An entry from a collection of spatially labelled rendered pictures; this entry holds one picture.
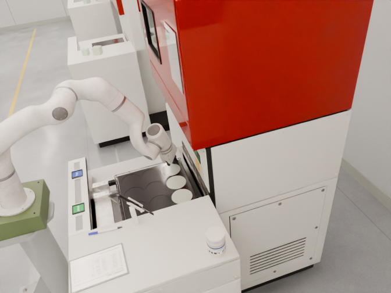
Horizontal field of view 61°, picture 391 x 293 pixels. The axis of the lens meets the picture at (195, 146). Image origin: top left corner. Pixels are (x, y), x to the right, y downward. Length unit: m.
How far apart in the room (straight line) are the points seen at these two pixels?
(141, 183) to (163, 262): 0.54
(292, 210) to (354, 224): 1.00
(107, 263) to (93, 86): 0.69
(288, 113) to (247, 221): 0.62
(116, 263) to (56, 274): 0.87
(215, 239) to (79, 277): 0.52
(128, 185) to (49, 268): 0.69
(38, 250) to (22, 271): 0.85
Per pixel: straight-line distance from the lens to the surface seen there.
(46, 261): 2.09
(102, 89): 1.42
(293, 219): 1.91
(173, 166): 1.79
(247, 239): 1.86
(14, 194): 1.79
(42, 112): 1.44
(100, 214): 1.67
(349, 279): 2.49
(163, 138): 1.54
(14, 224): 1.80
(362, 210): 2.90
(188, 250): 1.32
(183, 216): 1.44
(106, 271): 1.34
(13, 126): 1.55
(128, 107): 1.46
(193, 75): 1.18
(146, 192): 1.67
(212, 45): 1.16
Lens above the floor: 2.02
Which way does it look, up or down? 36 degrees down
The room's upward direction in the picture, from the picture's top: 7 degrees counter-clockwise
